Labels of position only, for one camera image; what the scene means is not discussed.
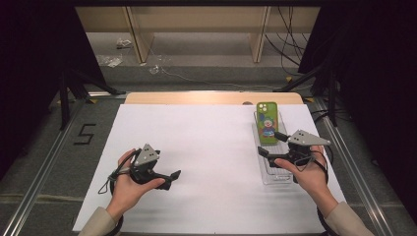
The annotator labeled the wooden shelf unit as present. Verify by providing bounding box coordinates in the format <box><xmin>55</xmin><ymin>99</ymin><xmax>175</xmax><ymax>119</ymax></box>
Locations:
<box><xmin>75</xmin><ymin>6</ymin><xmax>321</xmax><ymax>64</ymax></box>

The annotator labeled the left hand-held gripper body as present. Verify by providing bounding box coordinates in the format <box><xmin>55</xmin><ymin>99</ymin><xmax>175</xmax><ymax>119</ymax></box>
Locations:
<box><xmin>129</xmin><ymin>143</ymin><xmax>165</xmax><ymax>185</ymax></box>

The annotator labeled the thin grey wire loop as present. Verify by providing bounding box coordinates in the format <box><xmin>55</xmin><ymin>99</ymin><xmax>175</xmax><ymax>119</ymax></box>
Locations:
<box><xmin>97</xmin><ymin>177</ymin><xmax>115</xmax><ymax>196</ymax></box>
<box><xmin>294</xmin><ymin>156</ymin><xmax>313</xmax><ymax>172</ymax></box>

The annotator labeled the black metal stand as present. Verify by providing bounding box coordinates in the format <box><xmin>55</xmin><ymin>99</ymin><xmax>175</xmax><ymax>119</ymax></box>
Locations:
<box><xmin>273</xmin><ymin>62</ymin><xmax>338</xmax><ymax>127</ymax></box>
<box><xmin>58</xmin><ymin>65</ymin><xmax>127</xmax><ymax>132</ymax></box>

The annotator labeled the clear plastic tray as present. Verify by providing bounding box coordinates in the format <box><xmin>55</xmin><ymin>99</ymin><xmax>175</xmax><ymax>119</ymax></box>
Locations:
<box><xmin>251</xmin><ymin>110</ymin><xmax>295</xmax><ymax>186</ymax></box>

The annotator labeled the bundle of black cables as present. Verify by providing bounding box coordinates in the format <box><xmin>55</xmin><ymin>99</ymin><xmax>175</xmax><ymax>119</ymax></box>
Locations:
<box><xmin>265</xmin><ymin>6</ymin><xmax>311</xmax><ymax>77</ymax></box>

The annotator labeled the aluminium floor rail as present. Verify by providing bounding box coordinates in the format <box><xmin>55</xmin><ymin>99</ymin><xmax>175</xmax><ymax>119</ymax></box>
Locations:
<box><xmin>0</xmin><ymin>94</ymin><xmax>89</xmax><ymax>236</ymax></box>
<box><xmin>314</xmin><ymin>97</ymin><xmax>394</xmax><ymax>236</ymax></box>

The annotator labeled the thin white floor cable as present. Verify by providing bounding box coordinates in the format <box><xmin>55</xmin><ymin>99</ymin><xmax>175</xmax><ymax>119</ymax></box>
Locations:
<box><xmin>144</xmin><ymin>38</ymin><xmax>279</xmax><ymax>90</ymax></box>

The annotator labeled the person's left hand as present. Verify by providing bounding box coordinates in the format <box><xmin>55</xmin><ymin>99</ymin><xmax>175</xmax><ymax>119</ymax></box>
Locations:
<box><xmin>104</xmin><ymin>148</ymin><xmax>166</xmax><ymax>223</ymax></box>

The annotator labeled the person's right hand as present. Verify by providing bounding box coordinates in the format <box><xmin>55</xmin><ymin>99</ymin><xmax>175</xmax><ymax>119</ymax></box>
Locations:
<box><xmin>273</xmin><ymin>145</ymin><xmax>339</xmax><ymax>218</ymax></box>

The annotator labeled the green clown phone case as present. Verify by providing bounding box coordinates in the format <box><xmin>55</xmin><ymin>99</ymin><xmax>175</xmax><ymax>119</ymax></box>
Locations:
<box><xmin>256</xmin><ymin>101</ymin><xmax>279</xmax><ymax>146</ymax></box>

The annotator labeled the black curtain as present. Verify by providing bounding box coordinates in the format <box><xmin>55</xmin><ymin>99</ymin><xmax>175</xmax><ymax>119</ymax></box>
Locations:
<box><xmin>0</xmin><ymin>0</ymin><xmax>106</xmax><ymax>171</ymax></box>
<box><xmin>298</xmin><ymin>0</ymin><xmax>417</xmax><ymax>224</ymax></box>

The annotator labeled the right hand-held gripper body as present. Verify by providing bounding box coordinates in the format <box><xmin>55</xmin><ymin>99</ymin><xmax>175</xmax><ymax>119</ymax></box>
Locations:
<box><xmin>285</xmin><ymin>129</ymin><xmax>332</xmax><ymax>167</ymax></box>

